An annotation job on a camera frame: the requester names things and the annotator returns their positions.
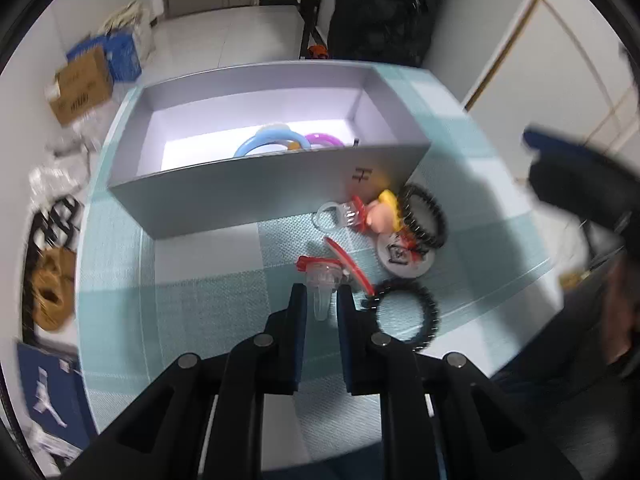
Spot clear plastic bags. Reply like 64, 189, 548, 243
27, 125, 101, 211

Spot brown cardboard box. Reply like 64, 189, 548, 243
50, 47, 115, 126

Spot black rack leg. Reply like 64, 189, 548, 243
299, 0, 331, 61

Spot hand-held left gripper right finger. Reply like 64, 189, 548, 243
336, 284, 583, 480

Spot black spiral hair tie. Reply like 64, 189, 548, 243
398, 183, 447, 250
361, 280, 440, 352

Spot teal checkered tablecloth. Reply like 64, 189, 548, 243
75, 62, 571, 471

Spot blue bag with white figure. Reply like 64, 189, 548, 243
15, 342, 98, 453

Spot blue carton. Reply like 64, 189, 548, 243
67, 30, 143, 83

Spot round white badge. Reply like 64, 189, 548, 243
376, 230, 432, 277

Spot blue ring bracelet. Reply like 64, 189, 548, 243
232, 124, 306, 158

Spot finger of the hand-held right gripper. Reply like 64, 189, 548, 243
521, 127, 601, 166

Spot black and white patterned item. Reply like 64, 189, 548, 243
27, 195, 83, 261

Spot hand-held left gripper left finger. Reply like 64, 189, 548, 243
60, 282, 309, 480

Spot brown woven slippers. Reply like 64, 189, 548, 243
30, 247, 77, 332

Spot purple ring bracelet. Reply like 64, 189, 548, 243
303, 132, 347, 150

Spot white bags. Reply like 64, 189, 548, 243
97, 2, 156, 61

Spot small yellow-haired doll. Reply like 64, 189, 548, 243
365, 189, 406, 235

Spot person's right forearm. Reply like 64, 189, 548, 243
602, 252, 640, 378

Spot grey cardboard box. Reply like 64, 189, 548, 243
107, 60, 433, 241

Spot black bag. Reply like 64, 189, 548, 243
327, 0, 453, 68

